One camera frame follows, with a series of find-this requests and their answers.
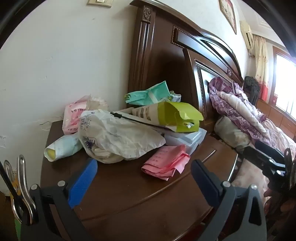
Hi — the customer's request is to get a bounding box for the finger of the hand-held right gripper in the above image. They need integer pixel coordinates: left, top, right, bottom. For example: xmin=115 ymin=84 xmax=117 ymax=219
xmin=243 ymin=146 xmax=287 ymax=176
xmin=254 ymin=140 xmax=287 ymax=163

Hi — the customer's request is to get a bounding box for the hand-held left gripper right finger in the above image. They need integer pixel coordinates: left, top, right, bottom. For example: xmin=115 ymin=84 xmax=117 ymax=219
xmin=191 ymin=159 xmax=266 ymax=241

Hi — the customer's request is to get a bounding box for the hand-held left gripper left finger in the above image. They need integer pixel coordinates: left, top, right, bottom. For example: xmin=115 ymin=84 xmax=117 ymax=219
xmin=21 ymin=158 xmax=98 ymax=241

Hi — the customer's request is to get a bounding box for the white printed plastic bag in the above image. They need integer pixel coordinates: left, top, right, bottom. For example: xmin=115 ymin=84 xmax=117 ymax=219
xmin=77 ymin=109 xmax=166 ymax=164

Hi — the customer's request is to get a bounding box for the green white cardboard box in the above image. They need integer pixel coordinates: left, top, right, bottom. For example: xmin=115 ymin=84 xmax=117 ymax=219
xmin=132 ymin=101 xmax=204 ymax=133

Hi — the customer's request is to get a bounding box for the person's right hand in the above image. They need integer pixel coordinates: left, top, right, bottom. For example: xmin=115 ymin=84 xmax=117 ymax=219
xmin=264 ymin=189 xmax=296 ymax=216

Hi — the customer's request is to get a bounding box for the pink printed bed blanket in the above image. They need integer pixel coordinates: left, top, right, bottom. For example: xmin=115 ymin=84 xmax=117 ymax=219
xmin=232 ymin=118 xmax=296 ymax=188

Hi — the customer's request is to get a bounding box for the white pillow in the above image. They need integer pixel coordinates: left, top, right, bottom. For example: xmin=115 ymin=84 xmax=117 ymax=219
xmin=213 ymin=115 xmax=250 ymax=149

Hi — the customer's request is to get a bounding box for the pale blue rolled packet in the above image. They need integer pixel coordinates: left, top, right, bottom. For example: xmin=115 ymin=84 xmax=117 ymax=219
xmin=44 ymin=134 xmax=82 ymax=162

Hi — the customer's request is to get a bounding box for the wooden cabinet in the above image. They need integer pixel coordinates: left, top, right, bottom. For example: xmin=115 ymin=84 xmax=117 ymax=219
xmin=257 ymin=98 xmax=296 ymax=132

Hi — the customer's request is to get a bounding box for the brown wooden nightstand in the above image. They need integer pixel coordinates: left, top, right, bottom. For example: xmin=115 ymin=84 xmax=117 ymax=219
xmin=39 ymin=109 xmax=240 ymax=241

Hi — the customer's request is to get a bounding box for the pink folded paper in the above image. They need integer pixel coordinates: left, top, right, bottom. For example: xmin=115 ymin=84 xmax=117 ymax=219
xmin=141 ymin=144 xmax=190 ymax=181

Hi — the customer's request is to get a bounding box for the purple quilt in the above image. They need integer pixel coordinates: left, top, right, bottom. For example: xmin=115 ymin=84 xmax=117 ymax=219
xmin=208 ymin=77 xmax=266 ymax=139

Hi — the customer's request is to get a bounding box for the dark clothing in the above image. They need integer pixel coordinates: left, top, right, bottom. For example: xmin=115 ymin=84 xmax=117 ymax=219
xmin=243 ymin=76 xmax=260 ymax=108

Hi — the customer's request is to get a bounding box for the pink tissue pack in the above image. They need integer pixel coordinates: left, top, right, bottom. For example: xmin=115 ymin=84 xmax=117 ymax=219
xmin=62 ymin=95 xmax=90 ymax=135

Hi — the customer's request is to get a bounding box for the window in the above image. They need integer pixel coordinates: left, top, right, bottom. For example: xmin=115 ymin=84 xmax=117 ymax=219
xmin=272 ymin=46 xmax=296 ymax=116

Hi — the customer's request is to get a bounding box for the floral curtain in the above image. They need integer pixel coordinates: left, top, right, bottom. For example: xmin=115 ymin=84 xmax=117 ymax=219
xmin=252 ymin=34 xmax=270 ymax=102

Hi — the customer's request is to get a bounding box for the teal wet wipes pack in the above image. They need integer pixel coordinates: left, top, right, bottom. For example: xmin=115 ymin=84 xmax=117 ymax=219
xmin=124 ymin=81 xmax=182 ymax=105

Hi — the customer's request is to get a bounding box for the brown wooden headboard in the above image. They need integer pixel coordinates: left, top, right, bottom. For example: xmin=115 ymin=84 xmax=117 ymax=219
xmin=127 ymin=0 xmax=245 ymax=144

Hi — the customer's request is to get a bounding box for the black braided cable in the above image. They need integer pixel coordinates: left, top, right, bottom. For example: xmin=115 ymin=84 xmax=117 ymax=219
xmin=0 ymin=160 xmax=25 ymax=207

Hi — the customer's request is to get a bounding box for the black thin strap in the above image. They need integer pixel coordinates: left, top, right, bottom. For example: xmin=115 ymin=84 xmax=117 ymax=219
xmin=110 ymin=111 xmax=167 ymax=129

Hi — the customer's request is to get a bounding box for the wall air conditioner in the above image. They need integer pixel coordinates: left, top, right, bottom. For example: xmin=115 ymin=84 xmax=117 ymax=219
xmin=239 ymin=20 xmax=254 ymax=49

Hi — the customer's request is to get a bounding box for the framed wall picture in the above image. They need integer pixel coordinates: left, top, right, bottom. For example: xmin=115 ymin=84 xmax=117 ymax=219
xmin=218 ymin=0 xmax=237 ymax=35

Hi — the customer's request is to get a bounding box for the beige wall switch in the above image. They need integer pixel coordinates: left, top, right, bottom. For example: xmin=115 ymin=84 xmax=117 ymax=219
xmin=87 ymin=0 xmax=114 ymax=8

